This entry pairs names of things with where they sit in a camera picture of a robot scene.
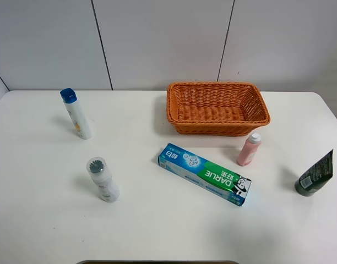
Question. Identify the orange woven basket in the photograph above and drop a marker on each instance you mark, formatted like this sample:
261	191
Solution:
215	108

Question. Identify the dark green tube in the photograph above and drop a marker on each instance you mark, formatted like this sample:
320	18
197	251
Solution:
315	177

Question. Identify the white bottle blue cap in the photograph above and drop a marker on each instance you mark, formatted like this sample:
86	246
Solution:
76	113

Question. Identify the pink bottle white cap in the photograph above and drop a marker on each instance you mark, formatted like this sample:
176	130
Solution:
249	149

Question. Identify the blue green toothpaste box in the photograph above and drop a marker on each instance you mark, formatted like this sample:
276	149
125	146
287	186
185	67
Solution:
208	175

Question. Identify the white bottle clear brush cap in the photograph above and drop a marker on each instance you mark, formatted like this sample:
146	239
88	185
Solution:
102	178

